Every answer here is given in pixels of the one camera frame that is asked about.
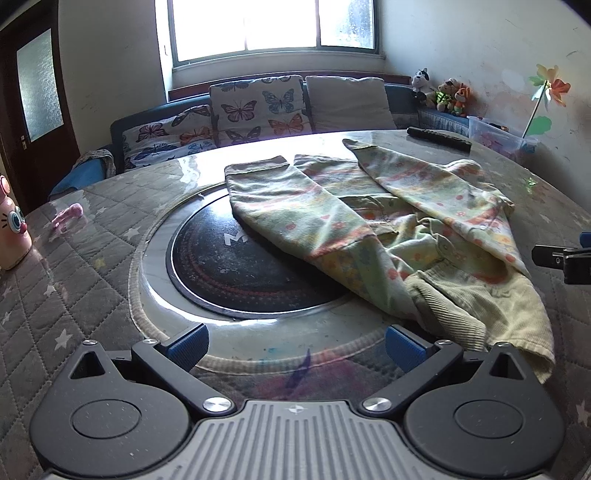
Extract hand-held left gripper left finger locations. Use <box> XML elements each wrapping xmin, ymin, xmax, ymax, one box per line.
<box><xmin>69</xmin><ymin>323</ymin><xmax>236</xmax><ymax>415</ymax></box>

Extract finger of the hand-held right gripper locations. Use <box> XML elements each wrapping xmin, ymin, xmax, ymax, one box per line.
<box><xmin>532</xmin><ymin>244</ymin><xmax>591</xmax><ymax>284</ymax></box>

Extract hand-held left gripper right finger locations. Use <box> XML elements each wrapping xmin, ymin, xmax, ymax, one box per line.
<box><xmin>360</xmin><ymin>325</ymin><xmax>527</xmax><ymax>415</ymax></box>

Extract floral yellow children's shirt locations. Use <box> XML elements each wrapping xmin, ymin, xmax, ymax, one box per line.
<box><xmin>225</xmin><ymin>137</ymin><xmax>556</xmax><ymax>385</ymax></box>

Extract round black induction cooktop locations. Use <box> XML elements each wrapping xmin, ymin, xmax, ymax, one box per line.
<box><xmin>171</xmin><ymin>194</ymin><xmax>365</xmax><ymax>320</ymax></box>

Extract clear plastic storage box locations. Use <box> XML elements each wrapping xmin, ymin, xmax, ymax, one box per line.
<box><xmin>467</xmin><ymin>115</ymin><xmax>540</xmax><ymax>160</ymax></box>

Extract colourful paper pinwheel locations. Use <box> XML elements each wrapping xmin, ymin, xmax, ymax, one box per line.
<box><xmin>522</xmin><ymin>64</ymin><xmax>572</xmax><ymax>139</ymax></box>

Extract black remote control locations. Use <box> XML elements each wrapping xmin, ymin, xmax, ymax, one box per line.
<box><xmin>406</xmin><ymin>127</ymin><xmax>472</xmax><ymax>153</ymax></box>

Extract blue cloth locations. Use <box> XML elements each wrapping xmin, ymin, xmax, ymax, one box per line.
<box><xmin>48</xmin><ymin>157</ymin><xmax>116</xmax><ymax>199</ymax></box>

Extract orange plush fox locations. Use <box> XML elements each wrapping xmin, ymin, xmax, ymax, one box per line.
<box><xmin>450</xmin><ymin>84</ymin><xmax>472</xmax><ymax>117</ymax></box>

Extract grey cloth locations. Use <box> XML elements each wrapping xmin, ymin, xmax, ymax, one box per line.
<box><xmin>74</xmin><ymin>148</ymin><xmax>116</xmax><ymax>178</ymax></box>

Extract flat butterfly print cushion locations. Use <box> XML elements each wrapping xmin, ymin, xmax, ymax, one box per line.
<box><xmin>121</xmin><ymin>105</ymin><xmax>218</xmax><ymax>169</ymax></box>

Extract pink cartoon water bottle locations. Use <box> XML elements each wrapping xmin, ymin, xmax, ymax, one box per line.
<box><xmin>0</xmin><ymin>174</ymin><xmax>33</xmax><ymax>271</ymax></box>

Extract plush bear with yellow vest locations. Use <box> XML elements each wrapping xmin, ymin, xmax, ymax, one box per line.
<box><xmin>434</xmin><ymin>78</ymin><xmax>458</xmax><ymax>114</ymax></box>

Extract blue sofa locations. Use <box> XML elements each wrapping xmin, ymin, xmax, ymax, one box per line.
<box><xmin>48</xmin><ymin>69</ymin><xmax>472</xmax><ymax>199</ymax></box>

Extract black and white plush cow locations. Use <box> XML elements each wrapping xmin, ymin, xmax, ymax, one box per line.
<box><xmin>411</xmin><ymin>68</ymin><xmax>437</xmax><ymax>104</ymax></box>

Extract upright butterfly print cushion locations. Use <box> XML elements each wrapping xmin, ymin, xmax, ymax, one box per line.
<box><xmin>209</xmin><ymin>75</ymin><xmax>316</xmax><ymax>146</ymax></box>

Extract plain beige cushion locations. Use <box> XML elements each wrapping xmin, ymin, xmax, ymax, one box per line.
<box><xmin>305</xmin><ymin>75</ymin><xmax>398</xmax><ymax>131</ymax></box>

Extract dark wooden door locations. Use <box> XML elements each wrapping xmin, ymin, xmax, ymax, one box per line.
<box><xmin>0</xmin><ymin>0</ymin><xmax>81</xmax><ymax>215</ymax></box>

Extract window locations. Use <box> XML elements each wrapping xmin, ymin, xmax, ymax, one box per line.
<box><xmin>154</xmin><ymin>0</ymin><xmax>382</xmax><ymax>70</ymax></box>

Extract pink hair tie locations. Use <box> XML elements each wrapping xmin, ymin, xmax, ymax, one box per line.
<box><xmin>51</xmin><ymin>204</ymin><xmax>85</xmax><ymax>232</ymax></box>

